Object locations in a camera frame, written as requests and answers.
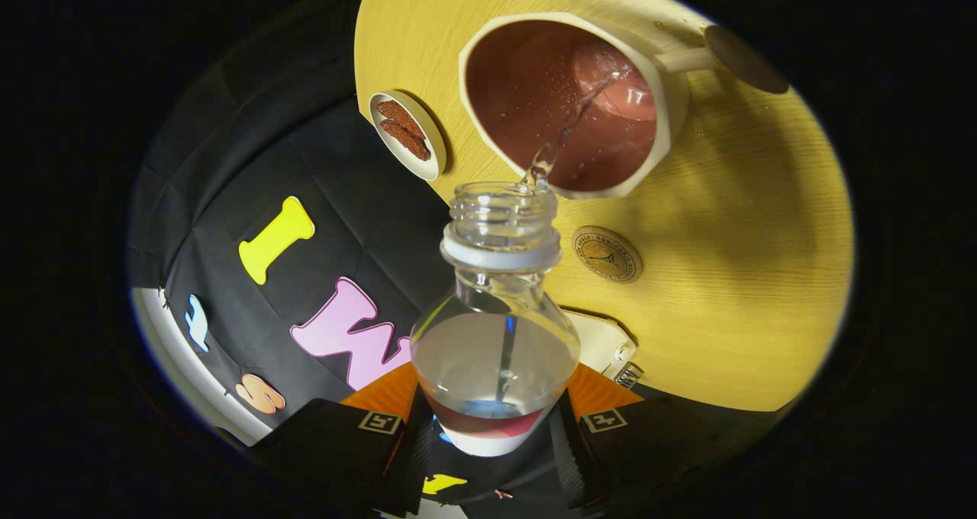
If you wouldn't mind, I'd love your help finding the wooden table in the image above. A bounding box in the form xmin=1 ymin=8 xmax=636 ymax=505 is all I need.
xmin=353 ymin=0 xmax=854 ymax=413

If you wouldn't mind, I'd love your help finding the clear juice bottle red label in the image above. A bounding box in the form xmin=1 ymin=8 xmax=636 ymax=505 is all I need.
xmin=410 ymin=181 xmax=581 ymax=459

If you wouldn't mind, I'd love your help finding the beige cup pink inside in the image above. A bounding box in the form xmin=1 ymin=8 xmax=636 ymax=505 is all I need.
xmin=458 ymin=11 xmax=791 ymax=201

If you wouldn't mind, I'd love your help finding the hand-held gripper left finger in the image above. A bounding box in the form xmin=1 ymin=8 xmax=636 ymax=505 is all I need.
xmin=252 ymin=363 xmax=434 ymax=516

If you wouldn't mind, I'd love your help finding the white oval plate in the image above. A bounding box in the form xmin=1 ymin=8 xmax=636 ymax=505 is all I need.
xmin=368 ymin=90 xmax=448 ymax=182

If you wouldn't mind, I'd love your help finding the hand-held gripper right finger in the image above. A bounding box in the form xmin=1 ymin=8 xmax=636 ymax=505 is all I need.
xmin=548 ymin=363 xmax=737 ymax=514

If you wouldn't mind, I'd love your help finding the white toaster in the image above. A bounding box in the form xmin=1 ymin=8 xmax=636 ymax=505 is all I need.
xmin=561 ymin=309 xmax=638 ymax=382

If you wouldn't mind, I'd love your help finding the round cork coaster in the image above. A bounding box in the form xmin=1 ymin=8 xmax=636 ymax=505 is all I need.
xmin=572 ymin=225 xmax=643 ymax=284

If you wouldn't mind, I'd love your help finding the red meat slice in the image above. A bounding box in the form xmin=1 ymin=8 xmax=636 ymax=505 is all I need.
xmin=380 ymin=119 xmax=432 ymax=162
xmin=376 ymin=99 xmax=427 ymax=142

